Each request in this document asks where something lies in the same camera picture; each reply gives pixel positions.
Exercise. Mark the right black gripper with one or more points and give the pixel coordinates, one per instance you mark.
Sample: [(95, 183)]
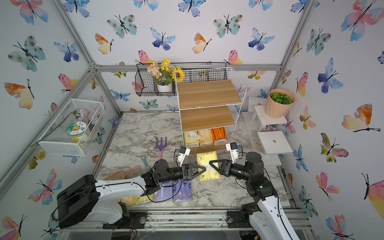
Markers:
[(226, 170)]

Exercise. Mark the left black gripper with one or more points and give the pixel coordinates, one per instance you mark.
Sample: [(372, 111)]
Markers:
[(187, 175)]

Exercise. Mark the green tissue pack shelf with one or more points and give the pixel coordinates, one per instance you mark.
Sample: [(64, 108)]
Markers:
[(210, 174)]

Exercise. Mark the purple tissue pack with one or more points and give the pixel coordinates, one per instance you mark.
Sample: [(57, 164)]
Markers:
[(164, 193), (182, 191)]

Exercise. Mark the pale yellow tissue pack bottom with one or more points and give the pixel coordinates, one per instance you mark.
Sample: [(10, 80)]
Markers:
[(191, 139)]

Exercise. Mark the green tissue pack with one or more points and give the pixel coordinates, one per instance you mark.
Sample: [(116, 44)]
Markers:
[(143, 199)]

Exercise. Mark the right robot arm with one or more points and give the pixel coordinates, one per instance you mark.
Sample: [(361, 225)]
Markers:
[(265, 214)]

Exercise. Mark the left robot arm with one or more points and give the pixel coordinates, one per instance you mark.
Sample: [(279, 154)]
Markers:
[(93, 200)]

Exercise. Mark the white lower step shelf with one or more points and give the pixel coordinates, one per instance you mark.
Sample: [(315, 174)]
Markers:
[(274, 143)]

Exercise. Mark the purple garden fork toy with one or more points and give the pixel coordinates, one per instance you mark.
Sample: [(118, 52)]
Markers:
[(160, 145)]

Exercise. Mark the teal cleaning brush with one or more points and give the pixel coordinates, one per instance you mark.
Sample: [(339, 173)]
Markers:
[(145, 162)]

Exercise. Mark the orange plastic scoop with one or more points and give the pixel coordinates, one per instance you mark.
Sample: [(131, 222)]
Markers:
[(121, 175)]

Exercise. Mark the pink pot with green plant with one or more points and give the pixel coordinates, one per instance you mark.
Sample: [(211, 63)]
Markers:
[(279, 102)]

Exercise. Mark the flower pot with yellow flowers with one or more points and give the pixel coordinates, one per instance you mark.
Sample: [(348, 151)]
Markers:
[(165, 74)]

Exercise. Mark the artificial pink flower stem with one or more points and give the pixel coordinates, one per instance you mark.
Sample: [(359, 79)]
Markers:
[(56, 132)]

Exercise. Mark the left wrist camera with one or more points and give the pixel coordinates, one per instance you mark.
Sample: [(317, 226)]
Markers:
[(181, 154)]

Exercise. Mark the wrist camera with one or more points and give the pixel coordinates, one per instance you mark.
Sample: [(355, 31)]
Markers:
[(234, 149), (181, 154)]

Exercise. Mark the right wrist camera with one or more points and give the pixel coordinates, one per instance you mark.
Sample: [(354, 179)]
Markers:
[(234, 149)]

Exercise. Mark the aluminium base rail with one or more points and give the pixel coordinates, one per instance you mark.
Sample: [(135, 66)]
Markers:
[(162, 220)]

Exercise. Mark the white wire shelf rack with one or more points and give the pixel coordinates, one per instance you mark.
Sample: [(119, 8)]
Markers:
[(208, 99)]

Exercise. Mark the black wire wall basket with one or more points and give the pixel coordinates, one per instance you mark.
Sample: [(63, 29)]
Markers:
[(146, 87)]

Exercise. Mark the white wire wall basket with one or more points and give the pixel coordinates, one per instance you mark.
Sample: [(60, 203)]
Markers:
[(94, 136)]

